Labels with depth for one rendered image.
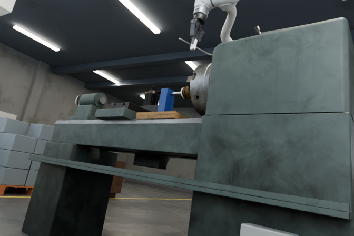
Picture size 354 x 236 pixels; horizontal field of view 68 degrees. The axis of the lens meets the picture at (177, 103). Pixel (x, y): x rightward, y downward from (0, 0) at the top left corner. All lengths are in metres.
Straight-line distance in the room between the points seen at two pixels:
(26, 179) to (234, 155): 3.62
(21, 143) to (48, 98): 5.69
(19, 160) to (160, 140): 3.05
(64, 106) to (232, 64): 9.16
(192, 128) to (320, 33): 0.71
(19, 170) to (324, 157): 3.88
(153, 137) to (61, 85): 8.77
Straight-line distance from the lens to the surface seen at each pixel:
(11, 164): 4.25
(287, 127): 1.10
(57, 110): 10.02
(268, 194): 1.01
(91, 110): 2.25
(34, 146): 4.37
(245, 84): 1.22
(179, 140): 1.39
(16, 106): 9.31
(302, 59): 1.18
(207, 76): 1.42
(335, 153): 1.05
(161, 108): 1.70
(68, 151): 2.10
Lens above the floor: 0.56
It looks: 15 degrees up
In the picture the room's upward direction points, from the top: 9 degrees clockwise
